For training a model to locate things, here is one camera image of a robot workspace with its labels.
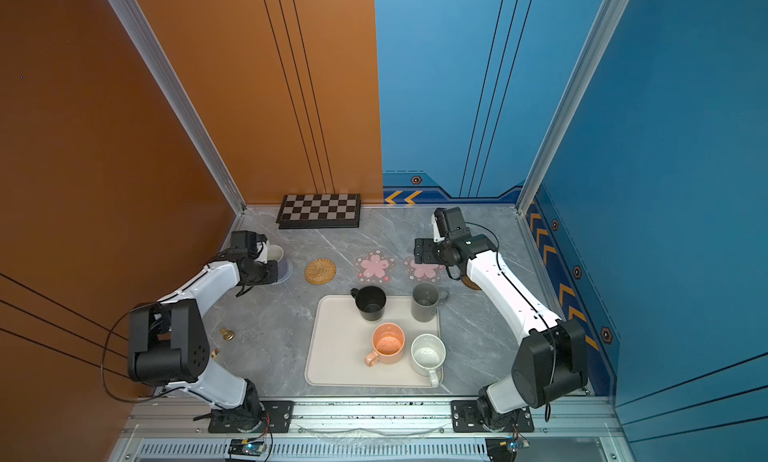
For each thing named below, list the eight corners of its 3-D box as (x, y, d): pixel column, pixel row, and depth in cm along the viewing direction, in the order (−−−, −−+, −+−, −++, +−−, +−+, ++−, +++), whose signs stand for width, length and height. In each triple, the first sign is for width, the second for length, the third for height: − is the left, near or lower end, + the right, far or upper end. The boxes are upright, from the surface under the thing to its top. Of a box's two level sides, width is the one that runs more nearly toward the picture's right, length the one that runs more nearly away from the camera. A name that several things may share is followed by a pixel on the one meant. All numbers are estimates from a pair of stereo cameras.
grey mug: (411, 322, 91) (413, 305, 82) (411, 301, 96) (412, 282, 87) (443, 322, 91) (448, 305, 82) (441, 301, 96) (446, 282, 87)
